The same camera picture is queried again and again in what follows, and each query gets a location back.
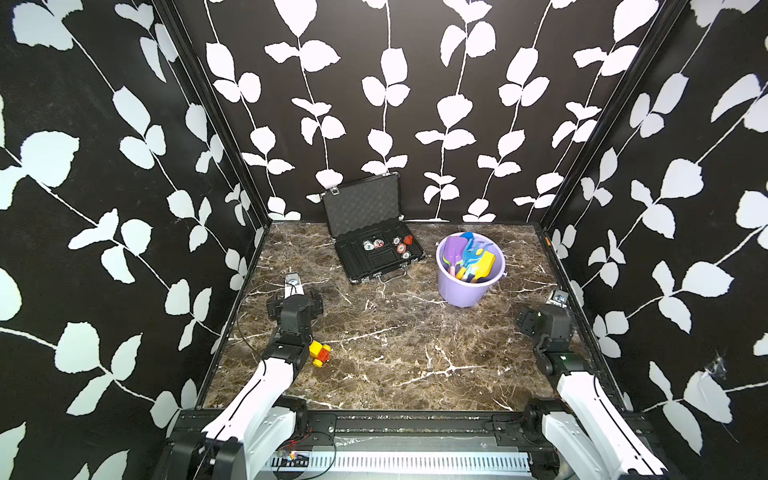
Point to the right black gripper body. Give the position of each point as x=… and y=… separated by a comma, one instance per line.
x=530, y=325

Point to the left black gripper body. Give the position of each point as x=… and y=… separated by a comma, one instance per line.
x=314, y=305

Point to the blue toy rake yellow handle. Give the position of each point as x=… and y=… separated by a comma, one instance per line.
x=472, y=253

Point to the purple toy shovel pink handle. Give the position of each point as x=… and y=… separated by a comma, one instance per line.
x=454, y=248

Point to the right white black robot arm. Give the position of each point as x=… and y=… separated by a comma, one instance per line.
x=587, y=431

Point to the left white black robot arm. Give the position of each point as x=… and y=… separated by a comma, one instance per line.
x=237, y=443

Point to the yellow red toy truck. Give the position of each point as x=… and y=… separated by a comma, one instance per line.
x=320, y=353

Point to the purple plastic bucket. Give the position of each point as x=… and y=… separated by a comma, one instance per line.
x=463, y=294

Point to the open black foam case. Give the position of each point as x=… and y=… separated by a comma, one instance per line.
x=366, y=225

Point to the white perforated strip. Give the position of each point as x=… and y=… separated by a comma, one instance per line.
x=469, y=463

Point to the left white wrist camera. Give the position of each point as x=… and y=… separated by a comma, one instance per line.
x=293, y=285

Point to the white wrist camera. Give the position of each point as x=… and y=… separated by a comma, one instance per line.
x=293, y=285
x=559, y=298

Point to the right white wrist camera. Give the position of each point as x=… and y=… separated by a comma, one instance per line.
x=559, y=298

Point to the black front mounting rail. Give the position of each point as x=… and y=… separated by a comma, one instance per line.
x=505, y=428

